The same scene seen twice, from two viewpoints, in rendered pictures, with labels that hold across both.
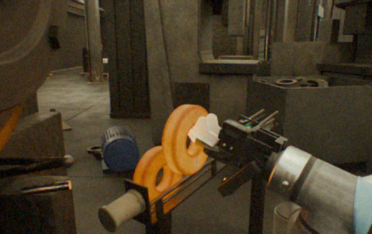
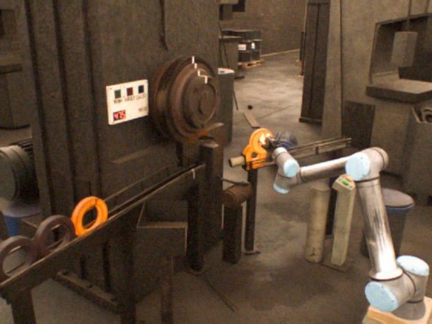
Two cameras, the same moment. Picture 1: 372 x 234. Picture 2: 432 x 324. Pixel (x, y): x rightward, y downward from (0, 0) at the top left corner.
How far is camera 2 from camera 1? 2.04 m
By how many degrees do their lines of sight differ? 31
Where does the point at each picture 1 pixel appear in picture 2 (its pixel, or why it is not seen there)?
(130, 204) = (239, 160)
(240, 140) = (268, 143)
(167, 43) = (344, 64)
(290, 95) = (421, 128)
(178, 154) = (253, 144)
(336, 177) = (284, 157)
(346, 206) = (282, 165)
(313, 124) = not seen: outside the picture
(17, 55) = (208, 119)
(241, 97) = (402, 122)
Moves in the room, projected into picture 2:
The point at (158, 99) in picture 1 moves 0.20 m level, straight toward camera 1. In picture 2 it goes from (330, 113) to (326, 117)
